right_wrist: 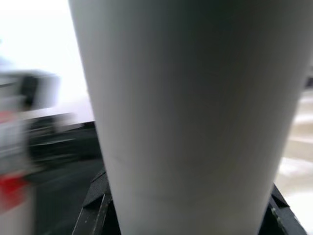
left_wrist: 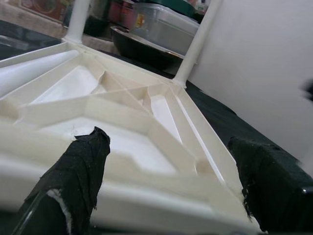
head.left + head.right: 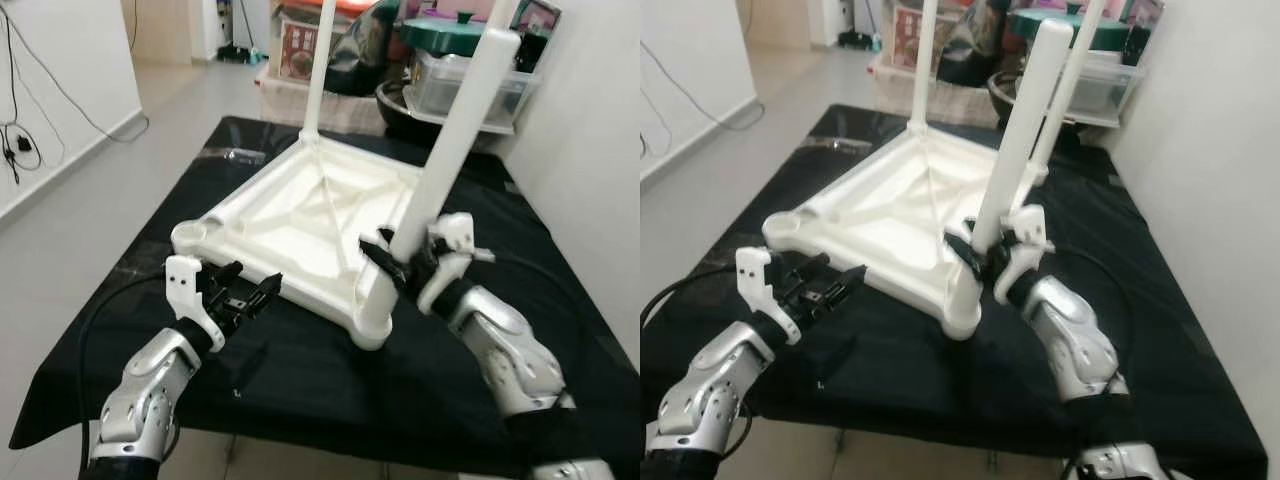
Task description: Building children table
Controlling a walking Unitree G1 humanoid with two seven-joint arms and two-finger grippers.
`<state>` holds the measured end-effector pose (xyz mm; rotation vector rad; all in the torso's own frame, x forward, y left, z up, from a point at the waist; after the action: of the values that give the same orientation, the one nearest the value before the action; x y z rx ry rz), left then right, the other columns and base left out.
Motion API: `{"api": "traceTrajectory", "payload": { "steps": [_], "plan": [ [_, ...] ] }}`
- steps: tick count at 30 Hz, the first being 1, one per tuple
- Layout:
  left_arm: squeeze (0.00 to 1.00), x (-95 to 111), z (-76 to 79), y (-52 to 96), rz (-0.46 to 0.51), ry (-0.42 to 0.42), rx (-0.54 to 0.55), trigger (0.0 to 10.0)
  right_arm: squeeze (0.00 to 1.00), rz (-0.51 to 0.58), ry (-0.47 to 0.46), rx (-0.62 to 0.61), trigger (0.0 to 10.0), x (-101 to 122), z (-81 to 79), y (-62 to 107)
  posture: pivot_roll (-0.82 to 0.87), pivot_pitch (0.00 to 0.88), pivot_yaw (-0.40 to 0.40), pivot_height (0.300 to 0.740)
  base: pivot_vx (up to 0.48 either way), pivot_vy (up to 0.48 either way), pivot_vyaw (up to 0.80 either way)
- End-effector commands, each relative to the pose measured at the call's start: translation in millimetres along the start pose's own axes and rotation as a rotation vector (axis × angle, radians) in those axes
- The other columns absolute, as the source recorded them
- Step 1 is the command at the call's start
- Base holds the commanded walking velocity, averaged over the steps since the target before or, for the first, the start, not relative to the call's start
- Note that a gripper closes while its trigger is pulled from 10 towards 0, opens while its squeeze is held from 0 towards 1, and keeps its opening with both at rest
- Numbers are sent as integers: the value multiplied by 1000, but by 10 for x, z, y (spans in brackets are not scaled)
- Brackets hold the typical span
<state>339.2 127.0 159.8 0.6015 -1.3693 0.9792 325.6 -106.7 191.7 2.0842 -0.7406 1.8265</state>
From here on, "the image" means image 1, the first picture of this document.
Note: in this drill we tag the white plastic children table top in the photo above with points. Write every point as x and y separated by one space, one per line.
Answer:
298 147

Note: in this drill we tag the white plastic table leg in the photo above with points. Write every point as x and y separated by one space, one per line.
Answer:
190 110

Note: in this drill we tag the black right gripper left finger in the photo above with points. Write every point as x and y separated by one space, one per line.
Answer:
97 213

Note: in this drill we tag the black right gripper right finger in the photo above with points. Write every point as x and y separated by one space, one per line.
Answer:
281 220

